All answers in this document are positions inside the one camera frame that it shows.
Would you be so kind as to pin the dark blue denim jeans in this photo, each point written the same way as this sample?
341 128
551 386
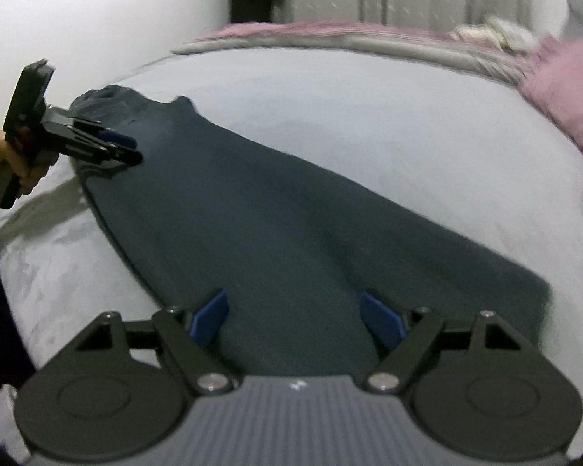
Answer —
272 228

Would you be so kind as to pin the white-green crumpled cloth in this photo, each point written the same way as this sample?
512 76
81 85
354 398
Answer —
515 34

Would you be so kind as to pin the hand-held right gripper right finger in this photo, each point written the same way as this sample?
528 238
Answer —
381 320

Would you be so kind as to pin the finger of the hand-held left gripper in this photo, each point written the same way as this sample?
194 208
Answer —
121 141
126 158

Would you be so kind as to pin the pink pillow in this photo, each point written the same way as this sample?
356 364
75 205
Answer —
568 87

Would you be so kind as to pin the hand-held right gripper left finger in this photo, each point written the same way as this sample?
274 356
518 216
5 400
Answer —
209 318

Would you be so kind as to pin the pink and grey quilt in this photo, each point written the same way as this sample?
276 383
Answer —
345 39

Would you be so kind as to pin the white plush toy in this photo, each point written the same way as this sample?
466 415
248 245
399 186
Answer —
473 33

